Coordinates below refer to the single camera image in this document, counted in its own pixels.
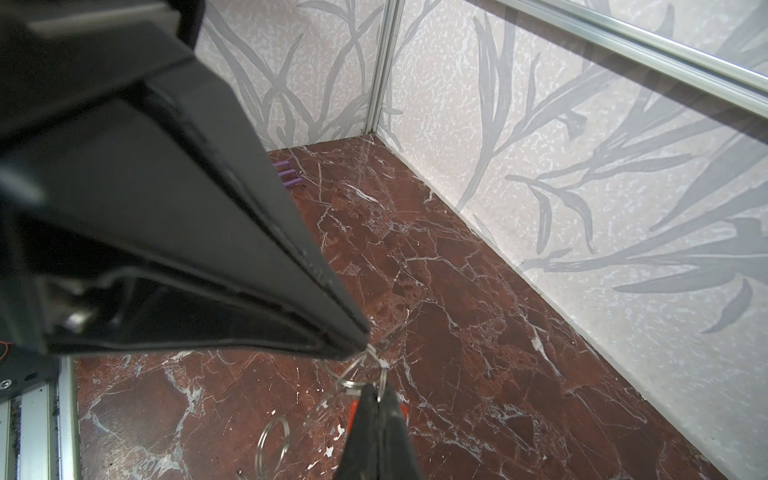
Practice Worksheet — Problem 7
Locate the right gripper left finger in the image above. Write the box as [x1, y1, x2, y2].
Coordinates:
[334, 385, 379, 480]

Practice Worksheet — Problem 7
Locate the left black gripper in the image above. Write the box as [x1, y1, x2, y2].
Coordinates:
[0, 0, 208, 139]

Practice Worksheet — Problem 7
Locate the red tagged key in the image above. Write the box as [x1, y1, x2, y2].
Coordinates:
[347, 400, 409, 431]

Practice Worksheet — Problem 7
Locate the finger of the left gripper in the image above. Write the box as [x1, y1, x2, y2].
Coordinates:
[1, 61, 369, 357]
[1, 204, 354, 360]

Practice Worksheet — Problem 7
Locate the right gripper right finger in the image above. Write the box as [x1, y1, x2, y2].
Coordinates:
[377, 384, 423, 480]

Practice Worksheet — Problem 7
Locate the purple pink toy rake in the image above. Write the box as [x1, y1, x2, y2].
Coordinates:
[273, 160, 303, 188]

